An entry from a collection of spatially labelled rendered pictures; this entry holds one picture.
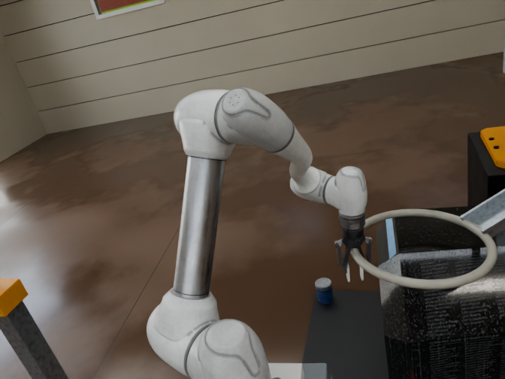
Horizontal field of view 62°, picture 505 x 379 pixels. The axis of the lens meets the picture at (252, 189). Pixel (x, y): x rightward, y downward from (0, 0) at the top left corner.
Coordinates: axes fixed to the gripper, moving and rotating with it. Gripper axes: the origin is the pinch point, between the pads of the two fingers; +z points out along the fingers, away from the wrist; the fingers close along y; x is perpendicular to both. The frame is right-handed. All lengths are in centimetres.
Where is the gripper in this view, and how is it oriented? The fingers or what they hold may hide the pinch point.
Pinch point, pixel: (355, 271)
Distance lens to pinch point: 164.0
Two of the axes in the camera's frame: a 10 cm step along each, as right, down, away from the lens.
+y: 9.9, -1.2, -0.8
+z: 1.4, 9.0, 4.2
